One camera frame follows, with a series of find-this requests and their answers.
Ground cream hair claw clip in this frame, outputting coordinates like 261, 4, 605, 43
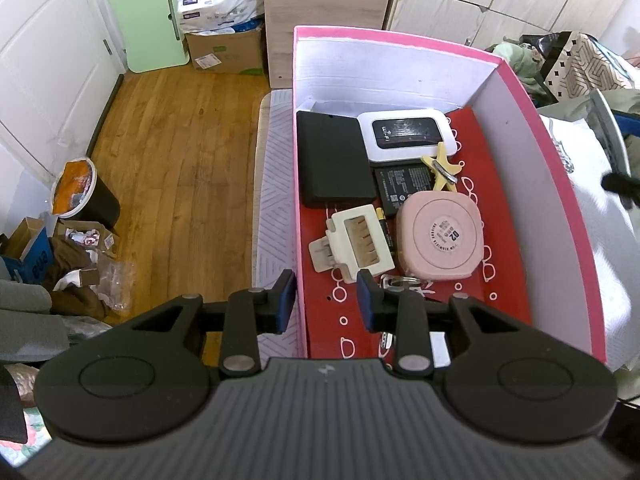
307, 205, 397, 283

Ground white door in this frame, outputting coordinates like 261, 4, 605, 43
0, 0, 123, 186

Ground white tissue pack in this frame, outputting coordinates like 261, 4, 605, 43
176, 0, 266, 35

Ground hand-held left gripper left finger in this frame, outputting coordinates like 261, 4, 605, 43
130, 269, 297, 378

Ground yellow star hair clip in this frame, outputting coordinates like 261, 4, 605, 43
421, 142, 463, 196

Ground light green cloth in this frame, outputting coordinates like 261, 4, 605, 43
487, 40, 546, 93

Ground clear plastic wrap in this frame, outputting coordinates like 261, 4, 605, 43
90, 250, 137, 316

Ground pink cardboard box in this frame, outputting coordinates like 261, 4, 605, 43
291, 25, 610, 365

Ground blue cardboard box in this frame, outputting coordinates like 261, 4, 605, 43
0, 216, 55, 287

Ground wooden shelf unit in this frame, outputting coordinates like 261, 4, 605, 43
262, 0, 396, 92

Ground open cardboard box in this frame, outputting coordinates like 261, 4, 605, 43
52, 220, 121, 256

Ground olive jacket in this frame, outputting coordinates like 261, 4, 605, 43
537, 87, 640, 126

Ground cardboard box green print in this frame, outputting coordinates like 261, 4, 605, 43
185, 24, 268, 78

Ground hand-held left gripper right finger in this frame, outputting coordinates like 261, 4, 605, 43
358, 268, 536, 378

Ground black gold battery cell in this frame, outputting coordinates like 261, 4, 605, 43
376, 207, 398, 261

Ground pink round case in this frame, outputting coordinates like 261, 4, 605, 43
395, 190, 486, 278

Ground brown cloth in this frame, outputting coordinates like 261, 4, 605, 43
47, 234, 108, 318

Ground black phone battery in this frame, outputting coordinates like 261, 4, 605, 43
372, 162, 436, 218

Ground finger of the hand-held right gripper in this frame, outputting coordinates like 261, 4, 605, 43
601, 170, 640, 211

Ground metal key ring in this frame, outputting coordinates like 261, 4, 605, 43
380, 272, 433, 301

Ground black hard drive case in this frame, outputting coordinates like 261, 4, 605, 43
296, 110, 378, 210

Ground floral blanket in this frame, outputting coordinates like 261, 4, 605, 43
0, 362, 58, 463

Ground black cream patterned bag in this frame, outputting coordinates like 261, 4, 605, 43
520, 31, 638, 108

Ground trash bin with orange bag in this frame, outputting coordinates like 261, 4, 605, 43
50, 156, 122, 231

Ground red printed cloth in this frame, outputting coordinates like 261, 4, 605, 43
300, 105, 533, 361

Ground grey chair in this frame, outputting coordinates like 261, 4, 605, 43
0, 265, 118, 363

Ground green folding board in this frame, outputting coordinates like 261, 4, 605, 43
105, 0, 192, 74

